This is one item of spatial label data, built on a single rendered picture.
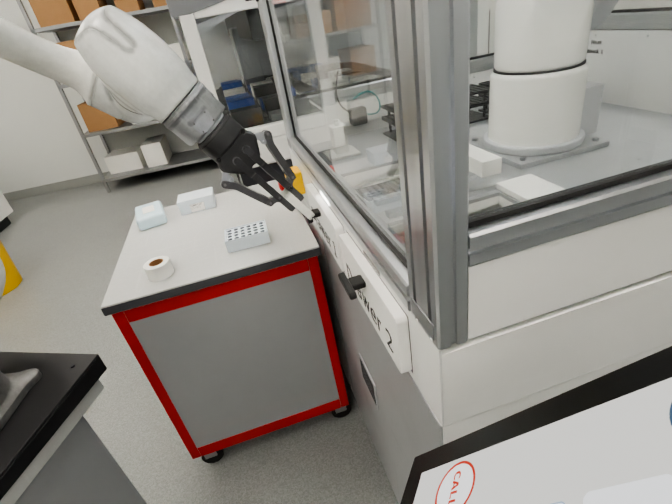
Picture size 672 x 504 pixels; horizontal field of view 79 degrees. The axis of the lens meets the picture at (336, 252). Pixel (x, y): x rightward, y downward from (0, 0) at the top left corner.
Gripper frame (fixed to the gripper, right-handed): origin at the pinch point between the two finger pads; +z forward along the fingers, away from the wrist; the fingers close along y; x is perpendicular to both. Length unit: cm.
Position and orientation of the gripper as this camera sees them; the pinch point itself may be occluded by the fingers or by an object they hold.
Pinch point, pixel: (297, 204)
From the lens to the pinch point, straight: 78.6
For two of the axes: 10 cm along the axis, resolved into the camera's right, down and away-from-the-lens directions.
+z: 6.7, 5.6, 4.9
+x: -3.6, -3.3, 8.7
